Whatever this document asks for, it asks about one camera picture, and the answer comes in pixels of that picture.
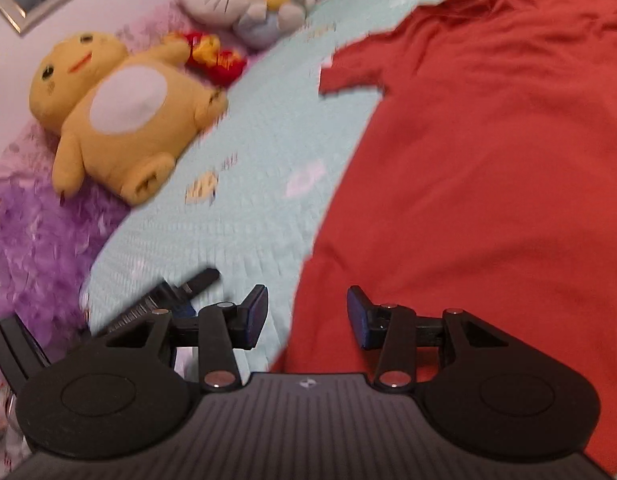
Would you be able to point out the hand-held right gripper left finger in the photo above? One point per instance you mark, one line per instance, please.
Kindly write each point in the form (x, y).
(258, 316)

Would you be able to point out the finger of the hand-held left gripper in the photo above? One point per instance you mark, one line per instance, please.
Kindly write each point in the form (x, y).
(203, 280)

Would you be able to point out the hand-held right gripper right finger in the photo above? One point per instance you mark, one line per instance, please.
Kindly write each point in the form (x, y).
(356, 317)

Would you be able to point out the red long-sleeved shirt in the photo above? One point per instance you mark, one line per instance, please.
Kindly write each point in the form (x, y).
(488, 185)

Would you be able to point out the purple fluffy blanket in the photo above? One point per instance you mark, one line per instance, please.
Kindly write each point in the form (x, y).
(33, 245)

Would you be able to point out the mint quilted bee-print bedspread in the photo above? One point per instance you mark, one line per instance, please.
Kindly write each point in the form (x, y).
(263, 135)

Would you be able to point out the yellow plush toy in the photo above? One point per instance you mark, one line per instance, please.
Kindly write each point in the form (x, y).
(128, 125)

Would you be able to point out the small red yellow bear plush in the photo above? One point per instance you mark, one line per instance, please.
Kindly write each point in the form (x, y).
(218, 57)

